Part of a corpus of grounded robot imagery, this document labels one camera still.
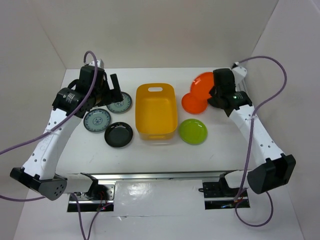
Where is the aluminium side rail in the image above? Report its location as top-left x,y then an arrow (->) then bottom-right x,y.
237,78 -> 250,96

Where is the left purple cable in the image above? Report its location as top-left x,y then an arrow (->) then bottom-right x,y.
0,50 -> 98,240

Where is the green plate right side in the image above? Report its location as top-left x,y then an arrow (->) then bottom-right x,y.
178,118 -> 208,145

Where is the black plate left side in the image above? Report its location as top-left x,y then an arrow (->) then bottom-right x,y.
104,122 -> 134,148

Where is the yellow plastic bin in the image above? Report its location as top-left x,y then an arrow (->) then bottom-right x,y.
135,83 -> 178,141

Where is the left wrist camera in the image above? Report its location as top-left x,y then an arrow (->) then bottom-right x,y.
89,59 -> 105,69

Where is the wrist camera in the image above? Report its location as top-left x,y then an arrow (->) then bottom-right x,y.
231,62 -> 248,82
89,59 -> 105,69

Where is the orange plate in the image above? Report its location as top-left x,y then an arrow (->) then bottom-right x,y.
190,71 -> 214,101
181,92 -> 208,115

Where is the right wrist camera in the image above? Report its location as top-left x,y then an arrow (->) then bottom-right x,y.
231,62 -> 248,82

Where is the blue patterned plate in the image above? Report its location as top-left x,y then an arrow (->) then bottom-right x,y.
83,108 -> 112,133
107,92 -> 133,114

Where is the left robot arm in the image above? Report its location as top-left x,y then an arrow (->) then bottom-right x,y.
10,65 -> 123,201

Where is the aluminium front rail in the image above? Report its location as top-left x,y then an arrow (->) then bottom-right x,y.
91,171 -> 226,181

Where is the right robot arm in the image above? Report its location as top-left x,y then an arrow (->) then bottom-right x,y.
208,68 -> 296,196

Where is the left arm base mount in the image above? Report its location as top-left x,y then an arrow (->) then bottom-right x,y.
67,173 -> 116,213

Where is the purple cable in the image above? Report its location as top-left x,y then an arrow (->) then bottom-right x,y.
0,50 -> 98,240
233,55 -> 288,228

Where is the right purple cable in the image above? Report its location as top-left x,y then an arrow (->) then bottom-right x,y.
233,55 -> 288,228

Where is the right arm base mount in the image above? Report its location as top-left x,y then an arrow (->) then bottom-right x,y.
198,173 -> 250,210

